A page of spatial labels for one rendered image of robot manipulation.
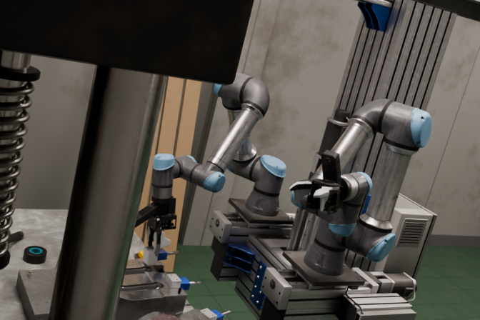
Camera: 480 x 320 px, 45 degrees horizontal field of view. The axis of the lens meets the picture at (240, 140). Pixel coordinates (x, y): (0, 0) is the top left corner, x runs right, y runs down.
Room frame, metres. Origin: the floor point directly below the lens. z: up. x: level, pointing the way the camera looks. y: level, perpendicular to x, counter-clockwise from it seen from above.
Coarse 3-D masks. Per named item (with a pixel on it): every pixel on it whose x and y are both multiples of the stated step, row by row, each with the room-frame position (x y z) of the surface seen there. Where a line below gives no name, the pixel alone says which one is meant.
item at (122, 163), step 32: (96, 96) 0.45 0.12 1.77; (128, 96) 0.45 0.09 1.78; (160, 96) 0.47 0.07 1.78; (96, 128) 0.45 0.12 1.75; (128, 128) 0.45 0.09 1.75; (96, 160) 0.45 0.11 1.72; (128, 160) 0.45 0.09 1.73; (96, 192) 0.45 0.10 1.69; (128, 192) 0.46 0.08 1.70; (96, 224) 0.45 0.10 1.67; (128, 224) 0.46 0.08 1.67; (64, 256) 0.45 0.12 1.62; (96, 256) 0.45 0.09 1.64; (128, 256) 0.48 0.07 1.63; (64, 288) 0.45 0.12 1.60; (96, 288) 0.45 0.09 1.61
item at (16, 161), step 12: (0, 72) 0.76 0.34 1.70; (12, 72) 0.77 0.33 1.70; (24, 72) 0.79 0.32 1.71; (36, 72) 0.81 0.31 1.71; (0, 108) 0.77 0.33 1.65; (12, 108) 0.78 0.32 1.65; (24, 108) 0.79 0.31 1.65; (0, 120) 0.77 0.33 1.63; (12, 120) 0.78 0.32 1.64; (24, 120) 0.80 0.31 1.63; (24, 132) 0.80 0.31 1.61; (24, 144) 0.81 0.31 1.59; (0, 180) 0.78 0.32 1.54; (12, 180) 0.82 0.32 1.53; (0, 192) 0.78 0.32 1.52; (12, 192) 0.82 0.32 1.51; (0, 204) 0.78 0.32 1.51; (12, 204) 0.82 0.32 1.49; (0, 216) 0.78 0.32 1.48; (0, 228) 0.79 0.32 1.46; (0, 240) 0.79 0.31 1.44; (0, 252) 0.79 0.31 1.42; (0, 264) 0.79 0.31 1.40
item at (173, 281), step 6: (168, 276) 1.81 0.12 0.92; (174, 276) 1.82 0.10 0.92; (168, 282) 1.81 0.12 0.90; (174, 282) 1.79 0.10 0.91; (180, 282) 1.80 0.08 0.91; (186, 282) 1.83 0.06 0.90; (192, 282) 1.85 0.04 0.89; (198, 282) 1.87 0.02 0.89; (174, 288) 1.79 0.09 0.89; (186, 288) 1.82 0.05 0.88
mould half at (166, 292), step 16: (48, 272) 1.74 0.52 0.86; (16, 288) 1.70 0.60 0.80; (32, 288) 1.63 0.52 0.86; (48, 288) 1.65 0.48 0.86; (32, 304) 1.54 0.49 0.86; (48, 304) 1.56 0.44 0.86; (128, 304) 1.66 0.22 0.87; (144, 304) 1.69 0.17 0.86; (160, 304) 1.72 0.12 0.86; (176, 304) 1.75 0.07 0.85
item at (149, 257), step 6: (144, 246) 1.93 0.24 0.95; (150, 246) 1.94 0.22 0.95; (144, 252) 1.92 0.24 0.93; (150, 252) 1.89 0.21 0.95; (162, 252) 1.93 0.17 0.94; (168, 252) 1.95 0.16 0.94; (174, 252) 1.97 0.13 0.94; (144, 258) 1.91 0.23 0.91; (150, 258) 1.89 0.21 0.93; (156, 258) 1.90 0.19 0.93; (162, 258) 1.92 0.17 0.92; (150, 264) 1.89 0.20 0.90
